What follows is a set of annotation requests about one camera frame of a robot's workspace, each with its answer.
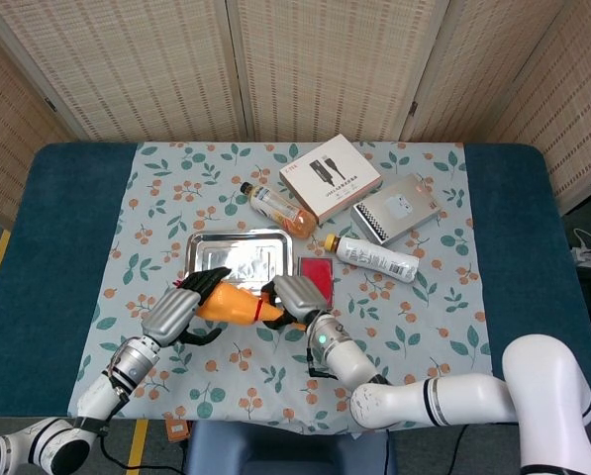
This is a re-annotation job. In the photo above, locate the floral leaf tablecloth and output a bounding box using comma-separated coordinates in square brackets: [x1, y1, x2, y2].
[66, 142, 499, 436]

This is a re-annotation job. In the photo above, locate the orange drink bottle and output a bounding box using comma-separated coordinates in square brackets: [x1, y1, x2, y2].
[239, 181, 320, 240]

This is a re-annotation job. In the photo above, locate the stainless steel tray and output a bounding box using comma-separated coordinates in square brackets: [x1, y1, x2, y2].
[183, 228, 296, 299]

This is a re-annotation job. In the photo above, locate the silver earbuds product box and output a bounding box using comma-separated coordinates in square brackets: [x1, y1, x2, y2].
[349, 172, 443, 247]

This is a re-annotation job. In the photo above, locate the white labelled bottle yellow cap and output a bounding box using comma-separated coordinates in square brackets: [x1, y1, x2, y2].
[323, 234, 421, 284]

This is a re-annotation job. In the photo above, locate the woven folding screen panel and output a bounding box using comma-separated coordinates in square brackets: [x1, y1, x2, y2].
[0, 0, 249, 144]
[487, 0, 591, 217]
[0, 22, 76, 232]
[225, 0, 452, 144]
[398, 0, 573, 144]

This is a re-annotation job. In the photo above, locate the white cable product box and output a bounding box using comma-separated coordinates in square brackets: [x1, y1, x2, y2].
[278, 133, 383, 226]

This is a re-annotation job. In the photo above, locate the red flat ink pad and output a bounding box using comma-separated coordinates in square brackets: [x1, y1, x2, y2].
[297, 255, 336, 311]

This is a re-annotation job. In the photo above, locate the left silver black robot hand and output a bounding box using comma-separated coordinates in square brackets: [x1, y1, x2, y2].
[141, 265, 233, 348]

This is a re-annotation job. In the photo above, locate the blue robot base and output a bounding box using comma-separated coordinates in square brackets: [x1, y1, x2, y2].
[183, 419, 398, 475]

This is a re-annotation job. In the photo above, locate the yellow rubber chicken toy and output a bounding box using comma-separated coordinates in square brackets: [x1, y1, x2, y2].
[172, 278, 309, 332]

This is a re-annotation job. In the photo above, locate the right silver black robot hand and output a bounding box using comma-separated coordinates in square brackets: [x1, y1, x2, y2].
[259, 274, 329, 332]

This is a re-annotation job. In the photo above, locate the blue table cover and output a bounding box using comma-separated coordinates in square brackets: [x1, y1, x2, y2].
[0, 142, 591, 427]

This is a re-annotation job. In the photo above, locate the orange tablecloth tag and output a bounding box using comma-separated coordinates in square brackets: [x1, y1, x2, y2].
[163, 413, 193, 443]

